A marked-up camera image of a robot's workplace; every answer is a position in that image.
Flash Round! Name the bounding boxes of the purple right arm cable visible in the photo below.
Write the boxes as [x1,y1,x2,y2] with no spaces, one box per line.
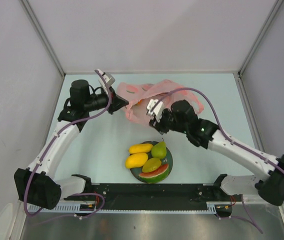
[154,87,284,206]

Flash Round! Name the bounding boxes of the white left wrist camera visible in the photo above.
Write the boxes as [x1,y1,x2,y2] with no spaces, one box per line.
[97,69,116,95]

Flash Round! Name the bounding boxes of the aluminium frame rail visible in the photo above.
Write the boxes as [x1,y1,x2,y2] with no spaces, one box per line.
[19,0,66,79]

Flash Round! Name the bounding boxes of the red fake watermelon slice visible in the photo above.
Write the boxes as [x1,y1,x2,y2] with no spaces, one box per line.
[138,163,170,184]

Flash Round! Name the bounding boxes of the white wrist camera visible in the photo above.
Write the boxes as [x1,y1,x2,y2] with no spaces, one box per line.
[97,69,116,95]
[146,98,165,123]

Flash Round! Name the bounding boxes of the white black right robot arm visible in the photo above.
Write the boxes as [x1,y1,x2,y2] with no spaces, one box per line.
[146,99,284,206]

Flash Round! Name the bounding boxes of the pink plastic bag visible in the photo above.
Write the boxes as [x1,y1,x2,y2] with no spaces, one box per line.
[116,79,204,126]

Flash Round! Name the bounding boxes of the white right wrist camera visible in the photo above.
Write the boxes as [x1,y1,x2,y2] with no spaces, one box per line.
[146,98,165,123]

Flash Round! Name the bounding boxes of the yellow fake mango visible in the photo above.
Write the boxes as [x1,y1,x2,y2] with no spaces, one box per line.
[125,152,149,169]

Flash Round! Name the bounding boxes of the green fake guava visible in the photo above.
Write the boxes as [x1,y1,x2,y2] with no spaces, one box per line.
[151,140,167,160]

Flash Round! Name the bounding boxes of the yellow fake starfruit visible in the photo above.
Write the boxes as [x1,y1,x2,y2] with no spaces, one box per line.
[142,157,162,173]

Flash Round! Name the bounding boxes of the blue ceramic plate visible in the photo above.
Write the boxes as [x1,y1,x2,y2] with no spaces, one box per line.
[130,148,174,183]

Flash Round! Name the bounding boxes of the white slotted cable duct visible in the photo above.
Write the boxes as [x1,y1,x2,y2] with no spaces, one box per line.
[27,202,81,213]

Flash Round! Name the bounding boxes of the yellow fake banana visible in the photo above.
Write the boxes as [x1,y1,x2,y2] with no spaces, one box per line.
[128,143,153,155]

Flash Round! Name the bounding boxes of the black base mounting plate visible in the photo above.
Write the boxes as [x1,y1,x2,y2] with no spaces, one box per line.
[63,182,243,211]

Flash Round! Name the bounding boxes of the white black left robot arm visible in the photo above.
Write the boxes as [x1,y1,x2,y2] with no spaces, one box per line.
[14,76,129,210]

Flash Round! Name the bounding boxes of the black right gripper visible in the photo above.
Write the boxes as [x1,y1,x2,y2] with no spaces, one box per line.
[148,109,188,136]

